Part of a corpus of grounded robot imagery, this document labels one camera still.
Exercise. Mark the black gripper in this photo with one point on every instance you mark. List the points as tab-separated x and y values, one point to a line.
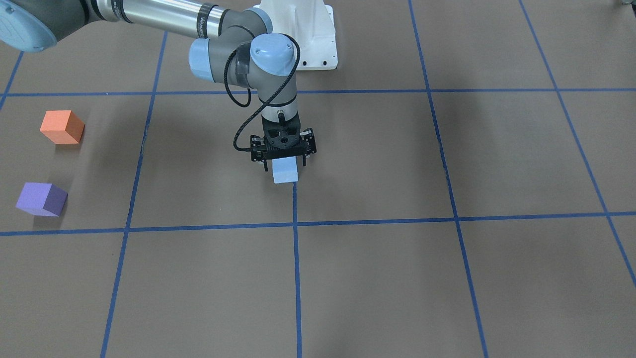
310	139

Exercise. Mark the light blue foam block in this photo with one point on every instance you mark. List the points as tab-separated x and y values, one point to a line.
285	170

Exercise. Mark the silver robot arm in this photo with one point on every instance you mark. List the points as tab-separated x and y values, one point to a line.
233	48

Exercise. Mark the orange foam block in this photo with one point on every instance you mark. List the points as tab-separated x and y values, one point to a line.
62	127

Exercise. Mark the purple foam block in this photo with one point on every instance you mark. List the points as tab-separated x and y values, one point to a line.
42	199

